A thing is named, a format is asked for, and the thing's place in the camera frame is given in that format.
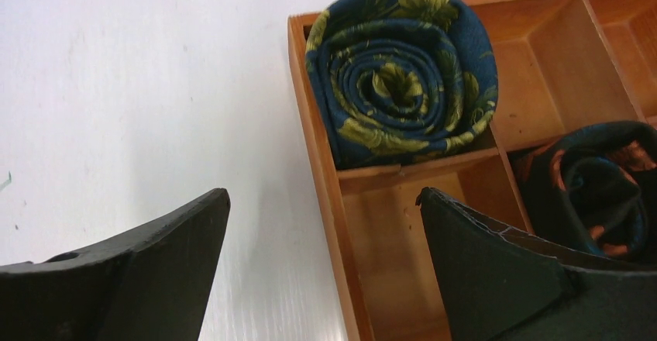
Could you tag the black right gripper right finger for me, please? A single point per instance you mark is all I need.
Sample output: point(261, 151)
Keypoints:
point(498, 282)

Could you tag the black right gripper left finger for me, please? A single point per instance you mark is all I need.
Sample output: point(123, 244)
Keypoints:
point(151, 282)

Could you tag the rolled dark tie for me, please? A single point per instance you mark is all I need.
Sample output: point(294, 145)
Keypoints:
point(594, 190)

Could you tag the rolled multicolour tie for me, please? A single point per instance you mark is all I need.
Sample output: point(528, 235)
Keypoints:
point(400, 81)

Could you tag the orange compartment tray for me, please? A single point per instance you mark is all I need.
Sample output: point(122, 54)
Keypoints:
point(562, 64)

